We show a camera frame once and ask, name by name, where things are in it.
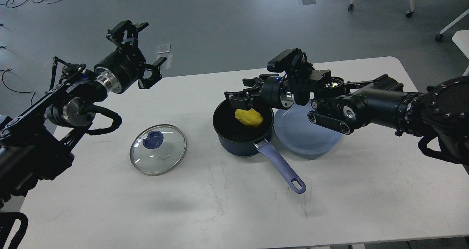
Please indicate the yellow potato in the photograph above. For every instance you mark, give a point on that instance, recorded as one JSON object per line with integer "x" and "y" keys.
{"x": 249, "y": 118}

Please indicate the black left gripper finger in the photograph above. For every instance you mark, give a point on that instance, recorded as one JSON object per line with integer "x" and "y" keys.
{"x": 155, "y": 77}
{"x": 125, "y": 36}

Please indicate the dark blue saucepan purple handle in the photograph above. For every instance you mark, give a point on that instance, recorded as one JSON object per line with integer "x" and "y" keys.
{"x": 243, "y": 141}

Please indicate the light blue plate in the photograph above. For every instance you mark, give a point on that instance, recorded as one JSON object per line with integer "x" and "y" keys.
{"x": 299, "y": 135}

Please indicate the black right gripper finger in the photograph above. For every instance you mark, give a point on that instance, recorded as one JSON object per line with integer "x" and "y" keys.
{"x": 255, "y": 84}
{"x": 243, "y": 100}

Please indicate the glass pot lid purple knob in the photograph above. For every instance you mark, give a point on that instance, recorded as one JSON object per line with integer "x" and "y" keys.
{"x": 158, "y": 149}

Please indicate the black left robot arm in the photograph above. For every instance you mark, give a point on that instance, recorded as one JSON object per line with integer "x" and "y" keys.
{"x": 37, "y": 144}

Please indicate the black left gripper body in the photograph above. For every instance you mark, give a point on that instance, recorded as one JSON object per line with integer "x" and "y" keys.
{"x": 120, "y": 69}

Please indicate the white chair legs with casters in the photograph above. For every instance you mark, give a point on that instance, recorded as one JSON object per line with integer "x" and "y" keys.
{"x": 440, "y": 36}

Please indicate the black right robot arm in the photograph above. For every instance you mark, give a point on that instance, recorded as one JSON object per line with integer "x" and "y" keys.
{"x": 440, "y": 116}

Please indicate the white table corner right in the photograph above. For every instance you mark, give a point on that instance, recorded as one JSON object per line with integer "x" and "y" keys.
{"x": 461, "y": 39}

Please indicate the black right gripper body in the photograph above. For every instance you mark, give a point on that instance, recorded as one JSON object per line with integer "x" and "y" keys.
{"x": 275, "y": 93}

